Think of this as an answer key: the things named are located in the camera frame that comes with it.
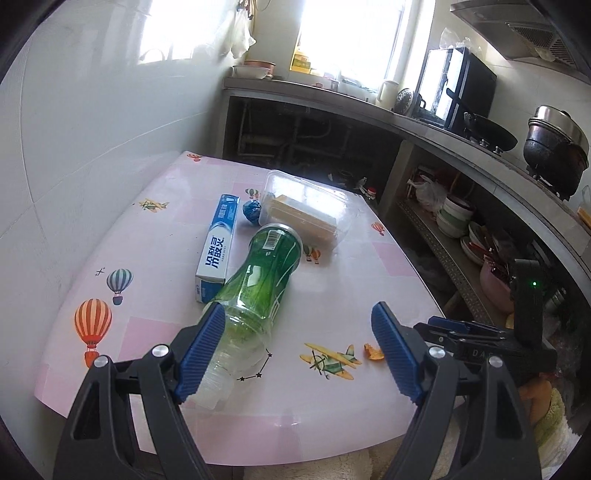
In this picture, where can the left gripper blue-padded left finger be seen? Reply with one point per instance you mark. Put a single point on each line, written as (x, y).
(99, 439)

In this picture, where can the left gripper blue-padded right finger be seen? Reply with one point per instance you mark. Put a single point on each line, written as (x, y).
(496, 440)

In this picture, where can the orange peel piece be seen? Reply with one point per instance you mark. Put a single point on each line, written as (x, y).
(373, 353)

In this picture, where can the blue toothpaste box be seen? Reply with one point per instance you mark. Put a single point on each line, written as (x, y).
(212, 268)

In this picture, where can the green plastic bottle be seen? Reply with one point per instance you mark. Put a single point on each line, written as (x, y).
(251, 300)

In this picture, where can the clear plastic food container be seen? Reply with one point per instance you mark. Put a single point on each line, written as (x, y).
(321, 216)

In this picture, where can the blue wrapper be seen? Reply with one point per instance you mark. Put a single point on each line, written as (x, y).
(251, 210)

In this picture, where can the person's right hand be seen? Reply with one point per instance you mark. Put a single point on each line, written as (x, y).
(538, 394)

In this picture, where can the pink pot on shelf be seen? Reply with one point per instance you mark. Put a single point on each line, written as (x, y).
(498, 292)

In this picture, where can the stack of white bowls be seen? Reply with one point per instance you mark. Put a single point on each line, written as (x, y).
(454, 217)

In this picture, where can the white plastic bag on shelf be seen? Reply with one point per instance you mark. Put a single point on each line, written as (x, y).
(430, 195)

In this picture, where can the pink patterned table cover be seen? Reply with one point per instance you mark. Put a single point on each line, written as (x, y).
(298, 270)

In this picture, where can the steel steamer pot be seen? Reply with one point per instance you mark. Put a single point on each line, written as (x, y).
(556, 150)

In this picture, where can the black wok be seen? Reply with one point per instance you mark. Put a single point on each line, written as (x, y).
(489, 134)

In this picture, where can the cream electric kettle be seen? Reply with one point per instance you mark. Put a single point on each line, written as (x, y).
(387, 95)

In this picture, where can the steel range hood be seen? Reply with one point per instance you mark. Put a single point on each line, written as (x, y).
(519, 32)

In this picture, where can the yellow box on windowsill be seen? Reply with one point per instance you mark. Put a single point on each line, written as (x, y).
(300, 64)

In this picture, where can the copper coloured pot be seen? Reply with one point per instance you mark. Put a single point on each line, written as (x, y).
(260, 63)

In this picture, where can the white bowl on counter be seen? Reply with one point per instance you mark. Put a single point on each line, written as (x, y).
(250, 72)

